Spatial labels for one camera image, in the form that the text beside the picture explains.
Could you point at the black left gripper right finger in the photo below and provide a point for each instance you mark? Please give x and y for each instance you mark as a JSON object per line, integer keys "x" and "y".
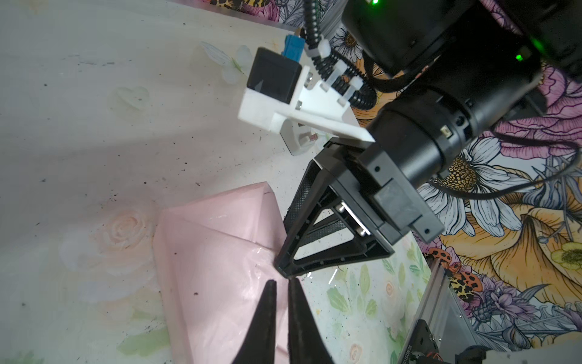
{"x": 304, "y": 341}

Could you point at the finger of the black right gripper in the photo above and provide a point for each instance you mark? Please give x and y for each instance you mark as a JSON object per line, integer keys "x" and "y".
{"x": 330, "y": 198}

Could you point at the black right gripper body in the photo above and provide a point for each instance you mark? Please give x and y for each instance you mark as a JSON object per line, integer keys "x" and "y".
{"x": 371, "y": 199}

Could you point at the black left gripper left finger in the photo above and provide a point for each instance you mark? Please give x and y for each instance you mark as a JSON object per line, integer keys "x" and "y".
{"x": 260, "y": 341}

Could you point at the purple wrapping paper sheet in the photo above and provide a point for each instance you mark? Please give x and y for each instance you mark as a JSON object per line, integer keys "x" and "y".
{"x": 213, "y": 259}

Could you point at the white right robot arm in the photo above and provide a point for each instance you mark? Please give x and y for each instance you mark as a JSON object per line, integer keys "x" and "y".
{"x": 452, "y": 73}

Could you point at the grey tape dispenser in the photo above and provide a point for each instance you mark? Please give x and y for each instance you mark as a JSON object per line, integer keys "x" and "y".
{"x": 300, "y": 139}

